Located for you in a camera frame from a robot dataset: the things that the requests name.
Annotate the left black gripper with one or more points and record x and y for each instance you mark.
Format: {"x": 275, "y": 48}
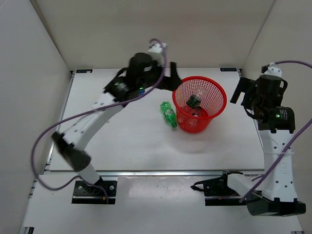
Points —
{"x": 170, "y": 82}

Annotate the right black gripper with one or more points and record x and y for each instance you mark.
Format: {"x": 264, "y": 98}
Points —
{"x": 244, "y": 85}

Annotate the dark green label clear bottle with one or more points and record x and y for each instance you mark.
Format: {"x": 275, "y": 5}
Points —
{"x": 198, "y": 95}

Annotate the green plastic bottle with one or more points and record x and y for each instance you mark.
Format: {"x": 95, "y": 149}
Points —
{"x": 168, "y": 114}

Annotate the pepsi label clear bottle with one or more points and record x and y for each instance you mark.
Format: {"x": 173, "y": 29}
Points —
{"x": 192, "y": 121}

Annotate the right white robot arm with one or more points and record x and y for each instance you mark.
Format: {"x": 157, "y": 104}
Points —
{"x": 272, "y": 194}

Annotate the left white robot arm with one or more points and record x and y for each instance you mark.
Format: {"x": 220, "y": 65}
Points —
{"x": 72, "y": 142}

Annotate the red mesh plastic bin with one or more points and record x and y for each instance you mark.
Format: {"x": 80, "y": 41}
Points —
{"x": 214, "y": 103}

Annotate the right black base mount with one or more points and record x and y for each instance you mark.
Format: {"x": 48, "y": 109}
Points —
{"x": 217, "y": 192}

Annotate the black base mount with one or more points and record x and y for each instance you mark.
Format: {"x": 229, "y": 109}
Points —
{"x": 217, "y": 192}
{"x": 105, "y": 194}

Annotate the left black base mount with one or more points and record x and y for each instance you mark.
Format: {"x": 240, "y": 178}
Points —
{"x": 105, "y": 194}

